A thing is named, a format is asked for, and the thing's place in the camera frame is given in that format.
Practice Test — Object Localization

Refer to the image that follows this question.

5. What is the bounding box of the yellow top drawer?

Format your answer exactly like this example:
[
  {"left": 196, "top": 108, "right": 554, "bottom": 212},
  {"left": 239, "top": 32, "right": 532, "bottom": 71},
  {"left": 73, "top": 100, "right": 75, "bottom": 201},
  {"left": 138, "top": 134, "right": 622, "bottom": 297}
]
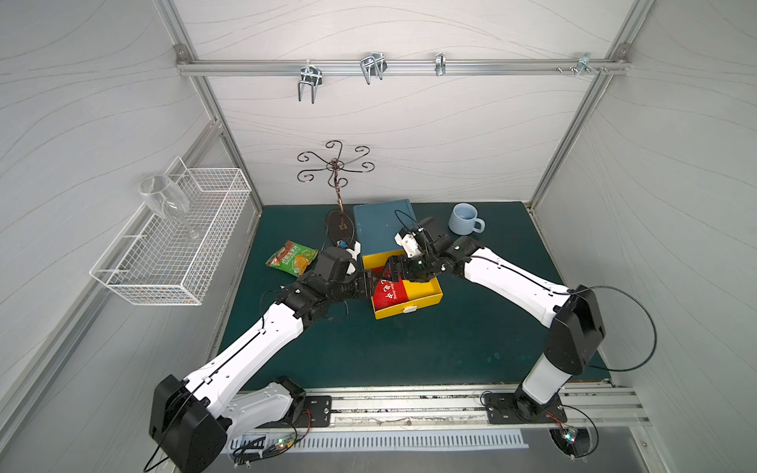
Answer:
[{"left": 371, "top": 279, "right": 444, "bottom": 320}]

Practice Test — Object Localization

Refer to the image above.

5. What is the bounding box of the red postcard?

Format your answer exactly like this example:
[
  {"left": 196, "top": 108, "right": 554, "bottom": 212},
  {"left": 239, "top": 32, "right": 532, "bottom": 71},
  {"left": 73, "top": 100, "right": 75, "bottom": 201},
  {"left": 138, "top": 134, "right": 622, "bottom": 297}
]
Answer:
[{"left": 372, "top": 280, "right": 409, "bottom": 311}]

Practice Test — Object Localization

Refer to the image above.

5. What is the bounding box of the teal drawer cabinet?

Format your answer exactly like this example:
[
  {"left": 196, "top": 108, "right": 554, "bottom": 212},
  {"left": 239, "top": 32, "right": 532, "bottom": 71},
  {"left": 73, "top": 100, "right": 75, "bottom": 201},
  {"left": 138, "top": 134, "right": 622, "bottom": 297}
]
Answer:
[{"left": 353, "top": 199, "right": 415, "bottom": 267}]

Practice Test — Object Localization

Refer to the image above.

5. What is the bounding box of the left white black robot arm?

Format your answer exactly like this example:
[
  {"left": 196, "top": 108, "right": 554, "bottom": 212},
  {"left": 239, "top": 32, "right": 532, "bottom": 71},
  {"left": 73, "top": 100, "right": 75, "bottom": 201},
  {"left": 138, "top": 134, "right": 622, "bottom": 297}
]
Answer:
[{"left": 149, "top": 244, "right": 376, "bottom": 472}]

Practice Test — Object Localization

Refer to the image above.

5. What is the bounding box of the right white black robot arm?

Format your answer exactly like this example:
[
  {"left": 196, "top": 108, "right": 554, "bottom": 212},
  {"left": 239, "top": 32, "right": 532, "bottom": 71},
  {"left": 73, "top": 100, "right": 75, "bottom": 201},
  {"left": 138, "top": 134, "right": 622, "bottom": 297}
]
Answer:
[{"left": 384, "top": 218, "right": 605, "bottom": 418}]

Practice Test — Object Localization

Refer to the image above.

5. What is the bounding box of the light blue mug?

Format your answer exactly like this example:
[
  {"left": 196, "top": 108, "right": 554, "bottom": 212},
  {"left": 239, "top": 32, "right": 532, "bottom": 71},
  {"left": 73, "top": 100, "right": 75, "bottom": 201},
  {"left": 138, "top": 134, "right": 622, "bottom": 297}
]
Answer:
[{"left": 447, "top": 203, "right": 486, "bottom": 236}]

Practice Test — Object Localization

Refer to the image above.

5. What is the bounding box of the bronze mug tree stand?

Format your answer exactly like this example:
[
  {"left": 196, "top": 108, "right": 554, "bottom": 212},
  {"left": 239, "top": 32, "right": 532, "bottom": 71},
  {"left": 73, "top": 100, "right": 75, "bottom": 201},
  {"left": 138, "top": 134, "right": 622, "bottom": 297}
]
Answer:
[{"left": 297, "top": 139, "right": 376, "bottom": 248}]

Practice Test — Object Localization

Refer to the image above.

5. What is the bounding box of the green snack packet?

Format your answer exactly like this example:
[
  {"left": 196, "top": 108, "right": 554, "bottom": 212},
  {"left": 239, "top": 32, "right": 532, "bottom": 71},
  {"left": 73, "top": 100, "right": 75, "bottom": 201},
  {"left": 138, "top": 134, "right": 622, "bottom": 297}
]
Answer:
[{"left": 266, "top": 240, "right": 319, "bottom": 277}]

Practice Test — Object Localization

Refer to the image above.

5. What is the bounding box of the white vent strip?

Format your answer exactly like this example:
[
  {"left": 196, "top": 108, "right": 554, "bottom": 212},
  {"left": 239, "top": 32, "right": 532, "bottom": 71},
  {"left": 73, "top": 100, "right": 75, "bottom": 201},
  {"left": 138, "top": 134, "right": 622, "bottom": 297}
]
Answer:
[{"left": 224, "top": 428, "right": 530, "bottom": 455}]

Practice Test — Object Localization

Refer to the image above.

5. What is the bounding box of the left controller wiring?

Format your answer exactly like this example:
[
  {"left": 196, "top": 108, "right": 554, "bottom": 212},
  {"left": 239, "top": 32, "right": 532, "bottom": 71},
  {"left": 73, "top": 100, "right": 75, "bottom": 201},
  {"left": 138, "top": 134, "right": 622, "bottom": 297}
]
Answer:
[{"left": 229, "top": 407, "right": 313, "bottom": 468}]

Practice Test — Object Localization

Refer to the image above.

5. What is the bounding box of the small metal clip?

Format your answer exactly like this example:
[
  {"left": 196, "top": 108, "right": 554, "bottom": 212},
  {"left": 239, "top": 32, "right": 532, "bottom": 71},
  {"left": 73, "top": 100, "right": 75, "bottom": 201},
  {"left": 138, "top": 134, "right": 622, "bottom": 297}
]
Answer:
[{"left": 435, "top": 52, "right": 447, "bottom": 77}]

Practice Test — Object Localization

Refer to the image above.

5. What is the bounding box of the metal double hook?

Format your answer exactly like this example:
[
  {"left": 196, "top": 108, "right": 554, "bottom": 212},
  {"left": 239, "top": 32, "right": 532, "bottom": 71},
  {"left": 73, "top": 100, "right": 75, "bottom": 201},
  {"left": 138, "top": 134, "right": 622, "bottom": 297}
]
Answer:
[{"left": 298, "top": 64, "right": 323, "bottom": 104}]

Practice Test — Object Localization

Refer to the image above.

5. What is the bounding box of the clear wine glass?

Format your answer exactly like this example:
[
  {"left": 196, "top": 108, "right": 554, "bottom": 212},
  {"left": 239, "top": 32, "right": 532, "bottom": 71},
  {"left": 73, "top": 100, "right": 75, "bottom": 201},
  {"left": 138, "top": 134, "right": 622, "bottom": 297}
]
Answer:
[{"left": 138, "top": 175, "right": 199, "bottom": 240}]

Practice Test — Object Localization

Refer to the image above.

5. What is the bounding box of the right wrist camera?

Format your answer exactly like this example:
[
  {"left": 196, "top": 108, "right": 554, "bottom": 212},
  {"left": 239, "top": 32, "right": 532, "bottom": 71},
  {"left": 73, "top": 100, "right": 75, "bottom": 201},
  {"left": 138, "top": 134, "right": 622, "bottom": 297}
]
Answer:
[{"left": 394, "top": 230, "right": 424, "bottom": 258}]

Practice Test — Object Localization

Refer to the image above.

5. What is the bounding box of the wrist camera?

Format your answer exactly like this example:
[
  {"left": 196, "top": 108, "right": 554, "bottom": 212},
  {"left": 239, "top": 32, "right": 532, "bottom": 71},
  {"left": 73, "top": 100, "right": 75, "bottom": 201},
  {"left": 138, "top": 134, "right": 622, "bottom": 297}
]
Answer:
[
  {"left": 336, "top": 240, "right": 361, "bottom": 275},
  {"left": 394, "top": 230, "right": 424, "bottom": 258}
]

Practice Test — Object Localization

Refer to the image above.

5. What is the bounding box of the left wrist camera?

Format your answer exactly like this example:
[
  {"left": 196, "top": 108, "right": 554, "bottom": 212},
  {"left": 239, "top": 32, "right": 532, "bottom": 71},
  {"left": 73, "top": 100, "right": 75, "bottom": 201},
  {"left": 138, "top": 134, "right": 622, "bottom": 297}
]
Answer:
[{"left": 336, "top": 240, "right": 361, "bottom": 275}]

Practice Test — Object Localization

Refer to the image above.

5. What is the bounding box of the right black cable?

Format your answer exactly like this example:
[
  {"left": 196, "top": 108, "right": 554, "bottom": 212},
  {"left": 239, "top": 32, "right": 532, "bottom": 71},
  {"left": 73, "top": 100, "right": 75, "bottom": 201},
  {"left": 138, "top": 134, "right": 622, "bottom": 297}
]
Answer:
[{"left": 472, "top": 253, "right": 658, "bottom": 374}]

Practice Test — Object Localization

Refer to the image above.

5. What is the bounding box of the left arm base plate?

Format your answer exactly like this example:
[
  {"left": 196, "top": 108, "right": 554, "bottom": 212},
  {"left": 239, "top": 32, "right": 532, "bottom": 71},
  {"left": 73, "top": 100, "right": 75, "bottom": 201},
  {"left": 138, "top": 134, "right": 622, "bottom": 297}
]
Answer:
[{"left": 260, "top": 395, "right": 332, "bottom": 429}]

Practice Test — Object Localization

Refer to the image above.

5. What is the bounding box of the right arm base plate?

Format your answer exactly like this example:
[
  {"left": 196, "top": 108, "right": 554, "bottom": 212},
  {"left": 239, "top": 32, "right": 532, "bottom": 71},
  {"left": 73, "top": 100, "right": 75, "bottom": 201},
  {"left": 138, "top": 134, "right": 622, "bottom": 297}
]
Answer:
[{"left": 479, "top": 391, "right": 567, "bottom": 425}]

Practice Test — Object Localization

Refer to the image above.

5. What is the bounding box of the white wire basket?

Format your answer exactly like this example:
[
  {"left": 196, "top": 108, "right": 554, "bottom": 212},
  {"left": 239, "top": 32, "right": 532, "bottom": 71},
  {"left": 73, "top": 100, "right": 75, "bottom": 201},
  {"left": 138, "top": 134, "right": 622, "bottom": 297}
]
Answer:
[{"left": 90, "top": 157, "right": 250, "bottom": 307}]

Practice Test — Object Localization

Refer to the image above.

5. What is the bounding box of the metal wire hook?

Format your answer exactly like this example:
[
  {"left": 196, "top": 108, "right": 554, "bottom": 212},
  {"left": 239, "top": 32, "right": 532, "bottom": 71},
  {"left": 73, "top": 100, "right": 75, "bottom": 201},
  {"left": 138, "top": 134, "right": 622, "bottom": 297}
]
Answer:
[{"left": 359, "top": 52, "right": 388, "bottom": 85}]

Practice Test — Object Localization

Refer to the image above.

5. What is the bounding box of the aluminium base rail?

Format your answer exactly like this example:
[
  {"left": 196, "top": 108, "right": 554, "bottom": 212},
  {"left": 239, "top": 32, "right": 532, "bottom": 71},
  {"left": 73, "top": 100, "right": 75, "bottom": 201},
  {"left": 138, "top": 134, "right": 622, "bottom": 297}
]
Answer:
[{"left": 219, "top": 382, "right": 651, "bottom": 439}]

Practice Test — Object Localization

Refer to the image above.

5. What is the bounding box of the metal bracket with bolts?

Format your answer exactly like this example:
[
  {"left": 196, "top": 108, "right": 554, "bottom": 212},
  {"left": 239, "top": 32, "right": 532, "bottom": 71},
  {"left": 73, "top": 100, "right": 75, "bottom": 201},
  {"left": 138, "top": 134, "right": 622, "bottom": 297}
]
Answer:
[{"left": 555, "top": 52, "right": 609, "bottom": 77}]

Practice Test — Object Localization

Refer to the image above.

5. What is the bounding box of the aluminium top rail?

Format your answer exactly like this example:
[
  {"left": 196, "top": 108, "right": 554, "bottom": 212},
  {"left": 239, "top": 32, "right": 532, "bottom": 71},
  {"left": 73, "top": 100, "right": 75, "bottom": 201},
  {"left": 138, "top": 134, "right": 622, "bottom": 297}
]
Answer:
[{"left": 177, "top": 57, "right": 632, "bottom": 78}]

